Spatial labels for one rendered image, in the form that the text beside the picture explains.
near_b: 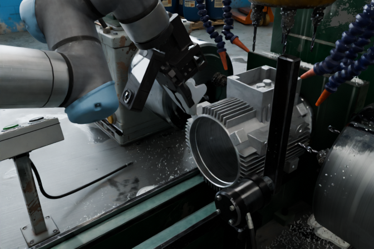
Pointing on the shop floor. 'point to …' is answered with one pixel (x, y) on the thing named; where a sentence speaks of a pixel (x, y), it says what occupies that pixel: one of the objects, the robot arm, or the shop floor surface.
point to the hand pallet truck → (267, 16)
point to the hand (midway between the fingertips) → (188, 112)
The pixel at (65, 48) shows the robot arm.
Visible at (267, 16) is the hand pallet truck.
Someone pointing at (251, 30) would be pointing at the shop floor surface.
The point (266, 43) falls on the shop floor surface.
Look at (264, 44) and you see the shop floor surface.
